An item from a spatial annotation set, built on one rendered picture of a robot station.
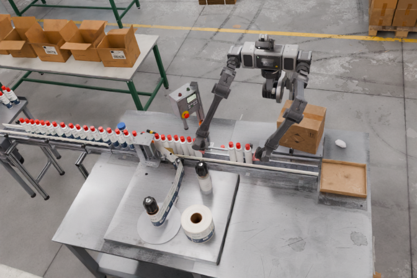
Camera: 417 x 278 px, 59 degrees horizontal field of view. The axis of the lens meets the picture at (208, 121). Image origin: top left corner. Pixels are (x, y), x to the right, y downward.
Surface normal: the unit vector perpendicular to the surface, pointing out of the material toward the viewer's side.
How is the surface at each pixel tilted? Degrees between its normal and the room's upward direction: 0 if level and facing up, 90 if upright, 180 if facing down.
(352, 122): 0
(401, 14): 88
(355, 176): 0
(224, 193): 0
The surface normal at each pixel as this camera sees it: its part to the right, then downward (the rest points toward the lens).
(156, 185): -0.14, -0.68
